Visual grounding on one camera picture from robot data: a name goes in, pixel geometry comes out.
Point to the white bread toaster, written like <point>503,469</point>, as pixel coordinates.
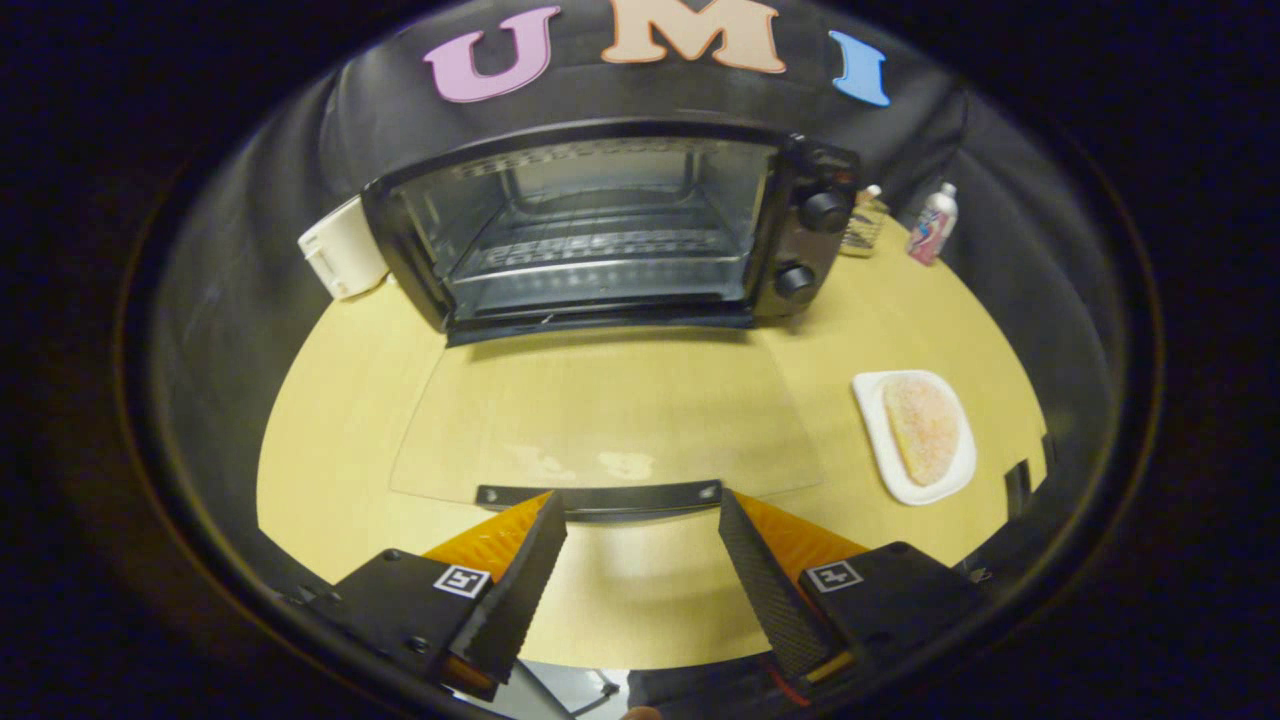
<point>345,250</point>

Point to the white plate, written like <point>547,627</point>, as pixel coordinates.
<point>885,450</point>

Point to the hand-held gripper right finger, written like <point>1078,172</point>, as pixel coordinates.
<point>765,590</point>

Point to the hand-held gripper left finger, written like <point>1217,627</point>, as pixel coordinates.
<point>520,590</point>

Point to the breaded bun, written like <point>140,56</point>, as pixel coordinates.
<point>925,430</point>

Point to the black toaster oven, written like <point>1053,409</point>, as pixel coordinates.
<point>610,240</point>

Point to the clear glass jar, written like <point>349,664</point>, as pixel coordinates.
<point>863,225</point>

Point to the silver spray bottle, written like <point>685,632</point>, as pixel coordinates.
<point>932,228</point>

